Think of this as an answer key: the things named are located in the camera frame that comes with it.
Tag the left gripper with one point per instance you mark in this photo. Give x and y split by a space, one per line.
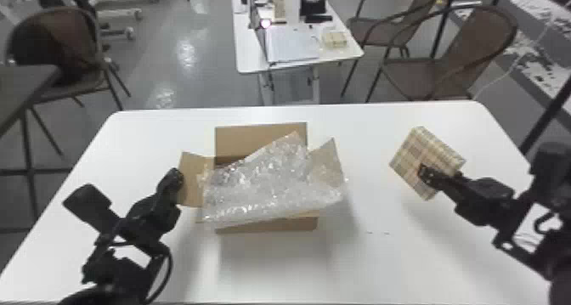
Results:
149 219

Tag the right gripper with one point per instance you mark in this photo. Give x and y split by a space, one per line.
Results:
484 202

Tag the beige checked box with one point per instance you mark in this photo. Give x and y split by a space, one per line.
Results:
424 153

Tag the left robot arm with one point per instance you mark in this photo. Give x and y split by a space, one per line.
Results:
111 271

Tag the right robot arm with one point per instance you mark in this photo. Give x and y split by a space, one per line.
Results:
548 248

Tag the cardboard box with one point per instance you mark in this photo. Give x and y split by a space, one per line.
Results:
258 141

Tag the clear bubble wrap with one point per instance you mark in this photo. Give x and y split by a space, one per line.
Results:
272 182

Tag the brown chair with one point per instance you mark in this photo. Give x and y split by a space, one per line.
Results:
53 43
370 28
446 70

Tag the white side table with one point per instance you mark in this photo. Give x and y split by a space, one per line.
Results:
250 52

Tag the small beige box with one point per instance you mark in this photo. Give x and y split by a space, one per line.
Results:
335 39

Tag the black device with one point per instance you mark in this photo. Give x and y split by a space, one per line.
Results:
313 1

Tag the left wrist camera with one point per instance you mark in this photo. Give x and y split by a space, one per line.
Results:
89 206

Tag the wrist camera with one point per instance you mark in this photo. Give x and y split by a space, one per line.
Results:
89 206
551 168

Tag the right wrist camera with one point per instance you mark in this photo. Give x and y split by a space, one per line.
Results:
551 168

